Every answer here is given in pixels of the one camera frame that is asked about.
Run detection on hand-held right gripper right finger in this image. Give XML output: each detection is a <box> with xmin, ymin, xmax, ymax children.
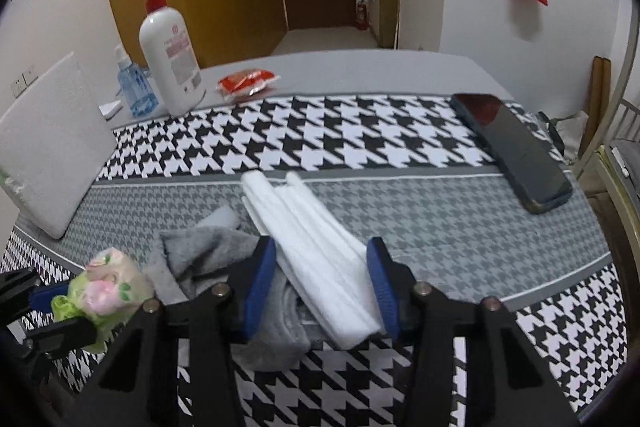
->
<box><xmin>366</xmin><ymin>237</ymin><xmax>581</xmax><ymax>427</ymax></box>

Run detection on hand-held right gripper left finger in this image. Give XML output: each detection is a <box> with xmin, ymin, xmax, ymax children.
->
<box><xmin>65</xmin><ymin>237</ymin><xmax>278</xmax><ymax>427</ymax></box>

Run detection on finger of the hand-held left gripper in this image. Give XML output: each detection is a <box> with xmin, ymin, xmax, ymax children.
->
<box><xmin>0</xmin><ymin>267</ymin><xmax>70</xmax><ymax>314</ymax></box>
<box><xmin>20</xmin><ymin>317</ymin><xmax>99</xmax><ymax>359</ymax></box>

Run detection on green floral plastic bag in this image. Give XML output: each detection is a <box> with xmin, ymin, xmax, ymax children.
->
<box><xmin>51</xmin><ymin>248</ymin><xmax>155</xmax><ymax>353</ymax></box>

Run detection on white cloth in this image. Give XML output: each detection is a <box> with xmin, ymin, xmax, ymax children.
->
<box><xmin>241</xmin><ymin>170</ymin><xmax>389</xmax><ymax>351</ymax></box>

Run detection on grey sock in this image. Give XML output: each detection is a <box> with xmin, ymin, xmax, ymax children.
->
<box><xmin>145</xmin><ymin>204</ymin><xmax>314</xmax><ymax>373</ymax></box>

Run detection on white foam box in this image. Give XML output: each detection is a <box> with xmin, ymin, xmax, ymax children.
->
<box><xmin>0</xmin><ymin>52</ymin><xmax>117</xmax><ymax>241</ymax></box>

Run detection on houndstooth table runner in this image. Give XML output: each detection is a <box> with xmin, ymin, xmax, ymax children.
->
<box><xmin>0</xmin><ymin>93</ymin><xmax>628</xmax><ymax>427</ymax></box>

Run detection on black smartphone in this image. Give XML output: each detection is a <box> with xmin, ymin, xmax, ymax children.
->
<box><xmin>450</xmin><ymin>93</ymin><xmax>574</xmax><ymax>215</ymax></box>

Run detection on red snack packet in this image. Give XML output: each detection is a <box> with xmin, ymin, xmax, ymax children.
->
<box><xmin>217</xmin><ymin>68</ymin><xmax>281</xmax><ymax>102</ymax></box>

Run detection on clear blue spray bottle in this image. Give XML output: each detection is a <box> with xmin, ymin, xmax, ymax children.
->
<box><xmin>114</xmin><ymin>44</ymin><xmax>160</xmax><ymax>118</ymax></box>

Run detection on white pump lotion bottle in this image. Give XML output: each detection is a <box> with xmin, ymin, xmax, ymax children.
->
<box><xmin>126</xmin><ymin>0</ymin><xmax>207</xmax><ymax>116</ymax></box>

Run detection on grey clothing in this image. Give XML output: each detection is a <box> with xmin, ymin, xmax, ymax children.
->
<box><xmin>610</xmin><ymin>139</ymin><xmax>640</xmax><ymax>178</ymax></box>

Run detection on wooden boards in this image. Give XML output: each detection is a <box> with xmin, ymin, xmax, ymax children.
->
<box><xmin>580</xmin><ymin>55</ymin><xmax>612</xmax><ymax>168</ymax></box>

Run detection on metal bunk bed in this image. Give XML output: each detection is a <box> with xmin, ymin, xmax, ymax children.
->
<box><xmin>570</xmin><ymin>2</ymin><xmax>640</xmax><ymax>308</ymax></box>

